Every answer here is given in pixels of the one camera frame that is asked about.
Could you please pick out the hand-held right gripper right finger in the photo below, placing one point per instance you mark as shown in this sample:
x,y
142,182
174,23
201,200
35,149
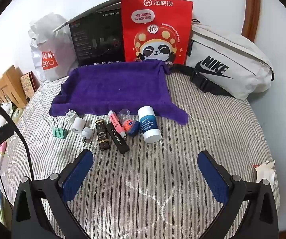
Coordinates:
x,y
212,176

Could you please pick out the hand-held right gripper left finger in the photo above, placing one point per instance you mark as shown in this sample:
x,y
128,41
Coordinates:
x,y
78,174

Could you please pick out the small white cap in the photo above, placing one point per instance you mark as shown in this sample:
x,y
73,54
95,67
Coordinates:
x,y
86,133

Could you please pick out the brown gold-labelled tube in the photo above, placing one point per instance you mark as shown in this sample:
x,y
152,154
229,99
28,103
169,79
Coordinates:
x,y
101,135

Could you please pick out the green binder clip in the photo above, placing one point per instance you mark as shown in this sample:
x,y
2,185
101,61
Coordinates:
x,y
59,132

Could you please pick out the white tape roll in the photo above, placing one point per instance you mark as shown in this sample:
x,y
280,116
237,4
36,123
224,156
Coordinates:
x,y
78,124

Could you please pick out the black rectangular tube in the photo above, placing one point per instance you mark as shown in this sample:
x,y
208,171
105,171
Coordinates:
x,y
118,139

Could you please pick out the white power adapter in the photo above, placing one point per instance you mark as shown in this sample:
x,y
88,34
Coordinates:
x,y
71,115

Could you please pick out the pink white pen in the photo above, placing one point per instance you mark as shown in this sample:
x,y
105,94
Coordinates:
x,y
114,119

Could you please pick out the orange blue small jar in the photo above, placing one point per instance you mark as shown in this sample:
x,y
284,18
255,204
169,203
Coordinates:
x,y
129,127

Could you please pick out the small clear plastic cup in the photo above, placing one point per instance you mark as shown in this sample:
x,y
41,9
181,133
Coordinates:
x,y
124,113

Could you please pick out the white blue balm stick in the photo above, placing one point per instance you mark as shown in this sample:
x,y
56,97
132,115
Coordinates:
x,y
148,127

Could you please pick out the white floral cloth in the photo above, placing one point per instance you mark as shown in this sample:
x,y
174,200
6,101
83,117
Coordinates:
x,y
5,108

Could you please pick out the wooden headboard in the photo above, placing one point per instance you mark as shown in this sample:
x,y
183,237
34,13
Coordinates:
x,y
5,82

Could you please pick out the white tissue packet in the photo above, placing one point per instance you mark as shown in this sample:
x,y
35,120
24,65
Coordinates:
x,y
265,173

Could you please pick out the brown patterned notebook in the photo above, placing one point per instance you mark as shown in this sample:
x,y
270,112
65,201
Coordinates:
x,y
29,83

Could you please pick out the purple towel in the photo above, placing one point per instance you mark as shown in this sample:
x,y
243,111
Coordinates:
x,y
118,87

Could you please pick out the white plastic shopping bag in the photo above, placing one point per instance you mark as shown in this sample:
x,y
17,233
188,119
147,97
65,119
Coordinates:
x,y
45,42

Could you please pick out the white waist bag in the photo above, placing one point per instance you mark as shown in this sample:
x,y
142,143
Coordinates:
x,y
232,54

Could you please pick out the black headset box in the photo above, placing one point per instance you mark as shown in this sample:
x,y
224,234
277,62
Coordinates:
x,y
95,39

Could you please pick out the red panda paper bag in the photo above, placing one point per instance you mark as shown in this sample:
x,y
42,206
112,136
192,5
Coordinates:
x,y
155,17

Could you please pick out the wooden door frame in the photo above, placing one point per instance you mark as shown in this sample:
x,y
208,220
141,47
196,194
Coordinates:
x,y
254,5

